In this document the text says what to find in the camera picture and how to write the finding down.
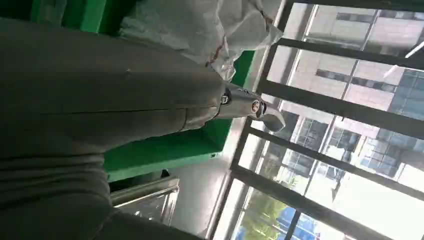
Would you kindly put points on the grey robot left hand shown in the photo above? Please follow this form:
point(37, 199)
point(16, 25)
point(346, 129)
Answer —
point(99, 89)

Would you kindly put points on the white plastic parcel bag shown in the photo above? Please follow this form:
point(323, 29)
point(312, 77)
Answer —
point(198, 30)

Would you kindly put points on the shiny steel rack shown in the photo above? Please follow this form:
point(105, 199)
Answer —
point(149, 202)

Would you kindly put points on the green tree outside window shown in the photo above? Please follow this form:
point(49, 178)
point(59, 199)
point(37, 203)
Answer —
point(263, 212)

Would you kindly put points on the pale building outside window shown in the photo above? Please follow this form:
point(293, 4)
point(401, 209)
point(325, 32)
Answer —
point(331, 66)

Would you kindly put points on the black window frame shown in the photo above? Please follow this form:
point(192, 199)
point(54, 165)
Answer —
point(331, 106)

